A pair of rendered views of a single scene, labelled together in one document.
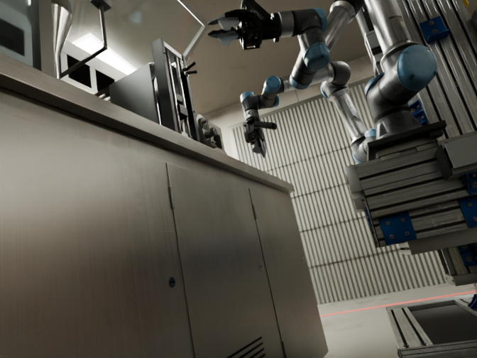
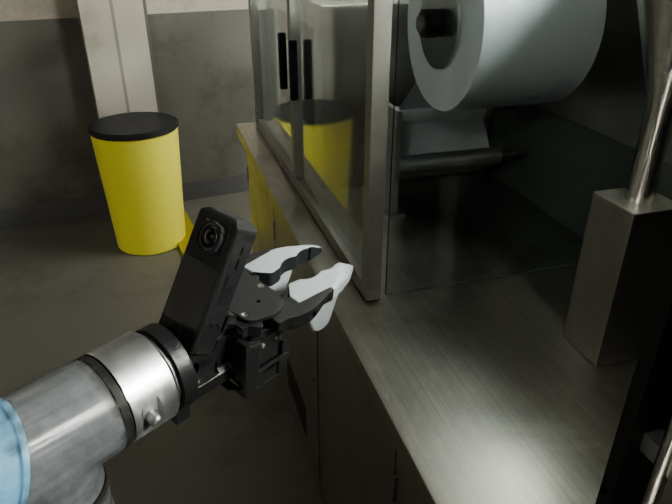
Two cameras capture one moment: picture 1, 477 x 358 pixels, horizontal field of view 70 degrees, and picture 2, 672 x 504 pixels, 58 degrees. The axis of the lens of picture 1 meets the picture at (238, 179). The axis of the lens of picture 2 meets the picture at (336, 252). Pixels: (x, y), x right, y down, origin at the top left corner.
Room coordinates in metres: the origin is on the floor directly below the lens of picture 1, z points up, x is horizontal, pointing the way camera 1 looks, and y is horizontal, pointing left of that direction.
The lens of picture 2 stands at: (1.27, -0.35, 1.52)
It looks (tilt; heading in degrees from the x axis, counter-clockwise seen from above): 28 degrees down; 139
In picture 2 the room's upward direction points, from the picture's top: straight up
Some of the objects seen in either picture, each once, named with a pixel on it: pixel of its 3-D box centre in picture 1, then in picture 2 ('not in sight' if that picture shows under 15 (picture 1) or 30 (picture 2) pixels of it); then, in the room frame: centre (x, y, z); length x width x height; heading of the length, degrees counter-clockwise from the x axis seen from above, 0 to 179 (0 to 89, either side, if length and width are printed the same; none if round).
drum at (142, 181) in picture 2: not in sight; (143, 184); (-1.62, 0.84, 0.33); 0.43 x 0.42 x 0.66; 72
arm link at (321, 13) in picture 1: (306, 23); (34, 446); (0.91, -0.31, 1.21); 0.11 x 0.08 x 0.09; 98
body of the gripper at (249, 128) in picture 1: (253, 131); not in sight; (1.61, -0.13, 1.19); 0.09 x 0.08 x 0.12; 65
